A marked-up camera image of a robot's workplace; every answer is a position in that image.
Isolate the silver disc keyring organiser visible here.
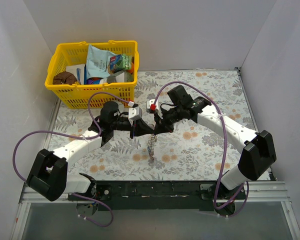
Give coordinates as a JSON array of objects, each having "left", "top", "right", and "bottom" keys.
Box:
[{"left": 147, "top": 134, "right": 157, "bottom": 161}]

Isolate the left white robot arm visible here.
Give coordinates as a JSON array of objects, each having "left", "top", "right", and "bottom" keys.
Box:
[{"left": 26, "top": 101, "right": 154, "bottom": 202}]

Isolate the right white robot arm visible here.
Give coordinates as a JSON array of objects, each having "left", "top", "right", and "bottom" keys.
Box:
[{"left": 146, "top": 85, "right": 277, "bottom": 199}]

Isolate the orange item in basket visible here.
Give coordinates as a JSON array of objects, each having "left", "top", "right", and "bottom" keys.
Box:
[{"left": 127, "top": 62, "right": 135, "bottom": 74}]

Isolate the blue green carton box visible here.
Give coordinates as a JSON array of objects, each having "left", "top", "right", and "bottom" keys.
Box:
[{"left": 108, "top": 53, "right": 133, "bottom": 72}]

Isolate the light blue chips bag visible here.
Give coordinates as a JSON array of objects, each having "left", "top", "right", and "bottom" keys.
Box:
[{"left": 86, "top": 44, "right": 116, "bottom": 79}]

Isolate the white blue paper box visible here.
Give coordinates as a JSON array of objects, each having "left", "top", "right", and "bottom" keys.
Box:
[{"left": 65, "top": 64, "right": 87, "bottom": 85}]

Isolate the yellow plastic basket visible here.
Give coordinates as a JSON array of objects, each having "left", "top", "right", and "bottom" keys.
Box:
[{"left": 44, "top": 40, "right": 140, "bottom": 109}]

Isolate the brown round pouch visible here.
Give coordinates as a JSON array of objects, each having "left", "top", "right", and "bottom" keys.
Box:
[{"left": 52, "top": 71, "right": 77, "bottom": 85}]

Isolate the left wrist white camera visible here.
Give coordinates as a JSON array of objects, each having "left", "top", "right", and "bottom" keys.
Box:
[{"left": 128, "top": 101, "right": 142, "bottom": 122}]

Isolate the wrist white camera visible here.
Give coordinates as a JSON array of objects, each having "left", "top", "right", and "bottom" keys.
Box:
[
  {"left": 146, "top": 99, "right": 163, "bottom": 119},
  {"left": 128, "top": 101, "right": 142, "bottom": 122}
]

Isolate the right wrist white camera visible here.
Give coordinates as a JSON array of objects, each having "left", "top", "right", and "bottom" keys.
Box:
[{"left": 146, "top": 99, "right": 163, "bottom": 119}]

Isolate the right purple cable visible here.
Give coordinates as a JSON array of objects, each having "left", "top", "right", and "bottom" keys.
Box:
[{"left": 153, "top": 81, "right": 250, "bottom": 217}]

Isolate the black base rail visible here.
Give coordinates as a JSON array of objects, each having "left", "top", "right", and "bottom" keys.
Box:
[{"left": 67, "top": 174, "right": 248, "bottom": 211}]

